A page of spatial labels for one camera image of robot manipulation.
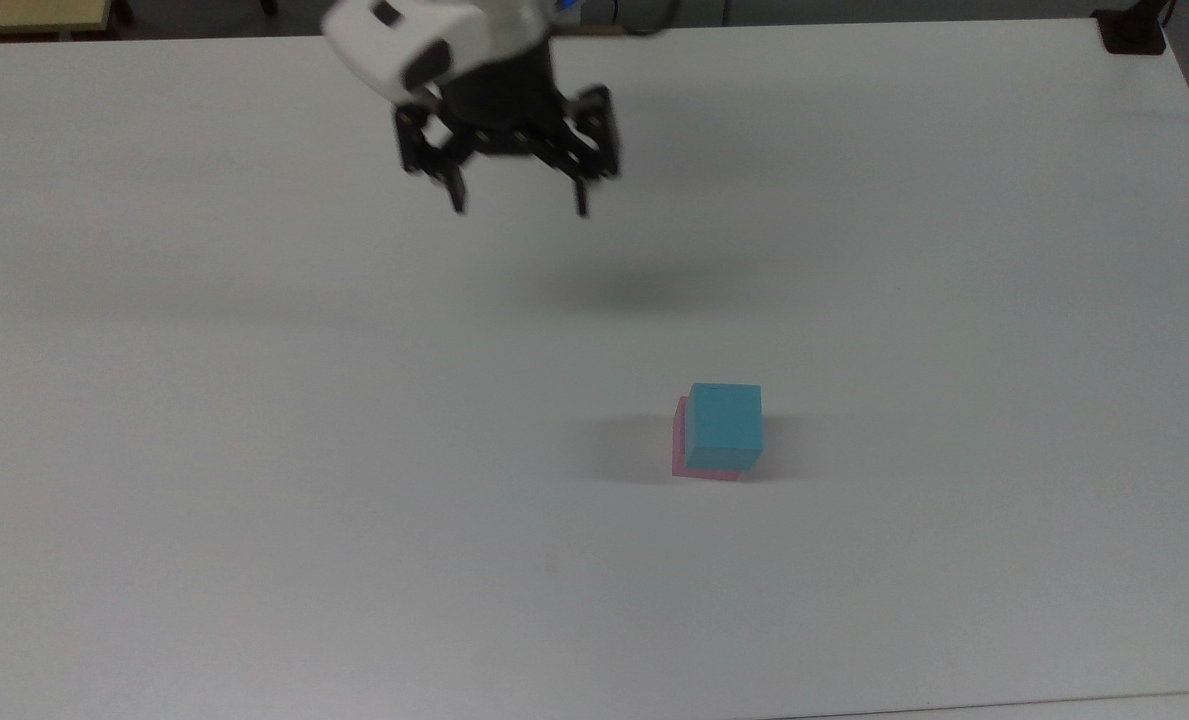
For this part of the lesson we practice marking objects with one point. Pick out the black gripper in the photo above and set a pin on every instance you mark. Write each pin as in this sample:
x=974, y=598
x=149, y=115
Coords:
x=504, y=110

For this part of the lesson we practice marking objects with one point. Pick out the pink cube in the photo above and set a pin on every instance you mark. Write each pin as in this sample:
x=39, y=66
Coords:
x=679, y=440

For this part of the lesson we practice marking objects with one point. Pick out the light wooden furniture piece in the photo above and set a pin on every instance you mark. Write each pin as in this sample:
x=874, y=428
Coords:
x=24, y=15

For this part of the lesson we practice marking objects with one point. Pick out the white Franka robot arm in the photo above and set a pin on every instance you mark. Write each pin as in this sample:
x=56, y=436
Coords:
x=404, y=40

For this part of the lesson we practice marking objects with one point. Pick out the black camera stand pole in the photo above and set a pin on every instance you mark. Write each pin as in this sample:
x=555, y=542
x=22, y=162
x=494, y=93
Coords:
x=1132, y=30

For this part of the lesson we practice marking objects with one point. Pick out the blue cube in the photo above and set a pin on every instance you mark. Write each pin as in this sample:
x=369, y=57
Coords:
x=724, y=425

